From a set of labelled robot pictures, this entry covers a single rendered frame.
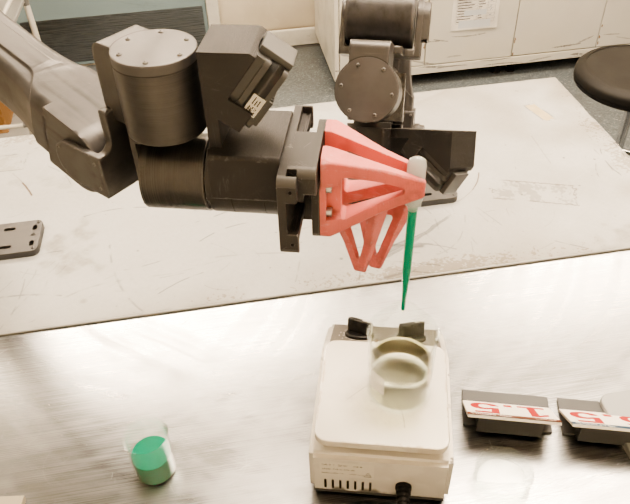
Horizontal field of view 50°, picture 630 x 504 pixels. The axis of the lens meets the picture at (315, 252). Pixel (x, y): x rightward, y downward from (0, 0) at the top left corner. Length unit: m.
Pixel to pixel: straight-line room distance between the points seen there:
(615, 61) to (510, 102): 0.86
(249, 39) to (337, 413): 0.35
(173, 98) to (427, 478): 0.40
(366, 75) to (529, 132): 0.63
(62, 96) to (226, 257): 0.43
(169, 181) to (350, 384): 0.28
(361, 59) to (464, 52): 2.66
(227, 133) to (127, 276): 0.48
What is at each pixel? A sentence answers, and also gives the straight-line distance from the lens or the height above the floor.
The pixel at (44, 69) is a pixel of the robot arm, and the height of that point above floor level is 1.27.
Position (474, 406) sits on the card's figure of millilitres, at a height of 0.92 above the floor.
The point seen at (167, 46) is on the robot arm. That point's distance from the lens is 0.47.
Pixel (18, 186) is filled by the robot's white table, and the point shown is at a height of 0.90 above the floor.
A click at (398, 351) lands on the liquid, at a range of 0.63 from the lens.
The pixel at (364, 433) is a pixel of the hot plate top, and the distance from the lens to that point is 0.63.
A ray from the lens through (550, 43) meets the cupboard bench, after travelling 3.43.
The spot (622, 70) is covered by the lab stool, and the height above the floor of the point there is 0.64.
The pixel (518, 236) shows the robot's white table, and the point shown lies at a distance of 0.98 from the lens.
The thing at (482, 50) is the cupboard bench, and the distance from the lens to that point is 3.30.
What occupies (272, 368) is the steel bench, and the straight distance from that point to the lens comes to 0.79.
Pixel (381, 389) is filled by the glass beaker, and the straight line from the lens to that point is 0.62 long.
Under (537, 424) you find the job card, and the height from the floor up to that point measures 0.93.
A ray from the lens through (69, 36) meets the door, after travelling 3.66.
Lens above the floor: 1.51
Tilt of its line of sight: 41 degrees down
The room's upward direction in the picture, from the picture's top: 2 degrees counter-clockwise
